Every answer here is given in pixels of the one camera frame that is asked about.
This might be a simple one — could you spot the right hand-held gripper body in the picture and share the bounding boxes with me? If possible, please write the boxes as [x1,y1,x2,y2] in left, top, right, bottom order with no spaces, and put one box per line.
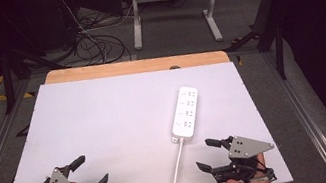
[204,128,282,183]

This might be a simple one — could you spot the white power strip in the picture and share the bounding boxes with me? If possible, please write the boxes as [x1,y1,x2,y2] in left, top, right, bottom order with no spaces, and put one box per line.
[164,83,208,144]

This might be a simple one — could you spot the white table cover board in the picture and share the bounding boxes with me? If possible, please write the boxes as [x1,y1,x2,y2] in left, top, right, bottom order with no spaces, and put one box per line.
[0,44,295,183]

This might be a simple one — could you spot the wooden table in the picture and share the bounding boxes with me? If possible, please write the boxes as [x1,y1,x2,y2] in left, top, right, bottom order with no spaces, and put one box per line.
[42,39,231,95]

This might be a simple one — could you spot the black metal stand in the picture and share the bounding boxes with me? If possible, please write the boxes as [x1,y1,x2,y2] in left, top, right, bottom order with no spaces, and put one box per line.
[215,0,297,90]
[0,0,79,116]

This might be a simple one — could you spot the white power strip cable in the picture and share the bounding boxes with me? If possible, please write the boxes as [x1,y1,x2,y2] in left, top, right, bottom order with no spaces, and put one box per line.
[157,136,193,183]

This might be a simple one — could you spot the tangle of black floor cables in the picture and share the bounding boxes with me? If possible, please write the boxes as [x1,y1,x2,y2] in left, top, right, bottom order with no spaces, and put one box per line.
[63,0,143,71]

